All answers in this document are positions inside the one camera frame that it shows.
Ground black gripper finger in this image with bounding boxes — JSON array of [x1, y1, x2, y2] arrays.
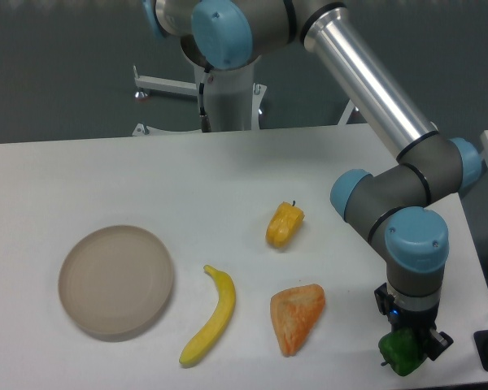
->
[[418, 327, 453, 361]]

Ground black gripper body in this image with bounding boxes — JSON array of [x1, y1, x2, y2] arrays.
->
[[374, 283, 438, 335]]

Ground green toy pepper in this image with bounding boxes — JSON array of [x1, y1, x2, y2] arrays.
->
[[378, 328, 425, 376]]

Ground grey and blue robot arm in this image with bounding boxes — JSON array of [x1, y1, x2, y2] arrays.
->
[[142, 1, 481, 362]]

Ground yellow toy pepper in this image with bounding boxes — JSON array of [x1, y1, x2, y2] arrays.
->
[[265, 201, 305, 249]]

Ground beige round plate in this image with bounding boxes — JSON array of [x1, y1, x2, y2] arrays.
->
[[58, 225, 174, 342]]

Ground orange toy sandwich slice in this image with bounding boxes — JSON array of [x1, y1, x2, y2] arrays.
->
[[270, 284, 326, 358]]

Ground yellow toy banana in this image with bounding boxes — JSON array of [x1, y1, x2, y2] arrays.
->
[[179, 265, 237, 367]]

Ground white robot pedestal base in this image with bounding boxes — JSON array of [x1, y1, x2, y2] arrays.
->
[[133, 36, 364, 132]]

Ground black cable on pedestal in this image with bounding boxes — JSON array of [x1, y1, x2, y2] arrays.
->
[[198, 64, 212, 133]]

